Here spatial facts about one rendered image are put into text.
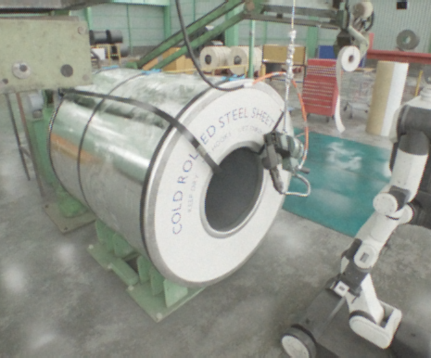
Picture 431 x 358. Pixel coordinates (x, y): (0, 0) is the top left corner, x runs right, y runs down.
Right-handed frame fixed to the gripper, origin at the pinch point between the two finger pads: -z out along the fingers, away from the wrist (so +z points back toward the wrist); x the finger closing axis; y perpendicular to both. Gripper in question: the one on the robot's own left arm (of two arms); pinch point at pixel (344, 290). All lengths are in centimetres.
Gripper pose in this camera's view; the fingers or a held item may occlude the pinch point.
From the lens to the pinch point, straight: 144.0
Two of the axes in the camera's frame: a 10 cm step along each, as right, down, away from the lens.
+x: -7.0, -4.7, 5.3
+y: -7.0, 3.1, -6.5
